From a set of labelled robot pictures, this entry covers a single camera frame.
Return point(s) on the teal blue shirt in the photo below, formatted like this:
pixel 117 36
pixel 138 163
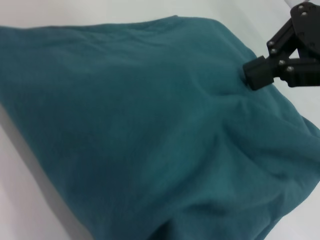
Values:
pixel 137 125

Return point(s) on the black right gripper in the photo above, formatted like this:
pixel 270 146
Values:
pixel 308 30

